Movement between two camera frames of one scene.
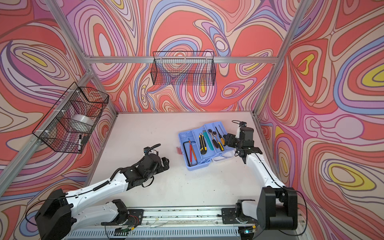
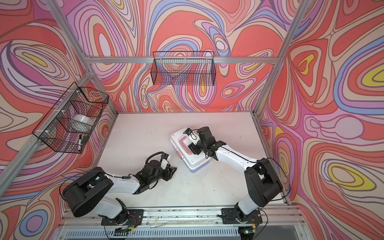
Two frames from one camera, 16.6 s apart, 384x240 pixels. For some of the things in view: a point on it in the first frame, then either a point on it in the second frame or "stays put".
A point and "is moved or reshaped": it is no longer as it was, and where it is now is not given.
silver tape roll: x=84 y=118 stays put
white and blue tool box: x=201 y=146 is moved or reshaped
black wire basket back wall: x=186 y=68 stays put
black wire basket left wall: x=71 y=123 stays put
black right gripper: x=229 y=139 to x=194 y=149
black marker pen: x=80 y=144 stays put
